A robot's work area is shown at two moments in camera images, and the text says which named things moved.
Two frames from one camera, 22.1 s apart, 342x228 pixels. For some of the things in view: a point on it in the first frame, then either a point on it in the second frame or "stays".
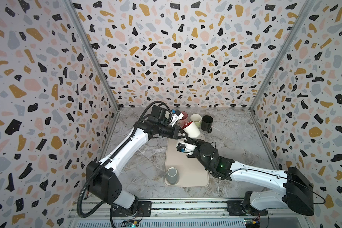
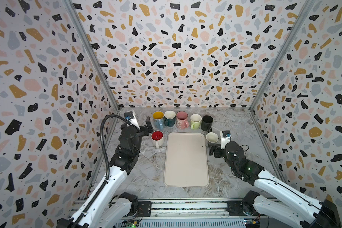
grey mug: (172, 175) to (212, 137)
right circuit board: (252, 223) stays
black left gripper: (176, 130) to (145, 132)
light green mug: (197, 118) stays
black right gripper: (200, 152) to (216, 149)
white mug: (192, 130) to (157, 138)
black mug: (206, 122) stays
